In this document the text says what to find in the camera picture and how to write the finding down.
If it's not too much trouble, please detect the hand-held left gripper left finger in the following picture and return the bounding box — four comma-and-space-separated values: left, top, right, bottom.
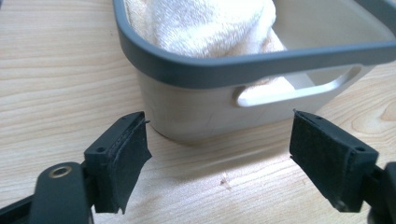
83, 111, 153, 215

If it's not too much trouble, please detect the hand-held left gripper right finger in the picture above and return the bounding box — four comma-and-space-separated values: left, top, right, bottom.
289, 108, 380, 214

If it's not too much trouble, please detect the white basket with grey rim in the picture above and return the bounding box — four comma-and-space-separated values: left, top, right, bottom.
112, 0, 396, 142

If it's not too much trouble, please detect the white fluffy towel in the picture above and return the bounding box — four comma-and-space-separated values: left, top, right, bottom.
124, 0, 296, 98

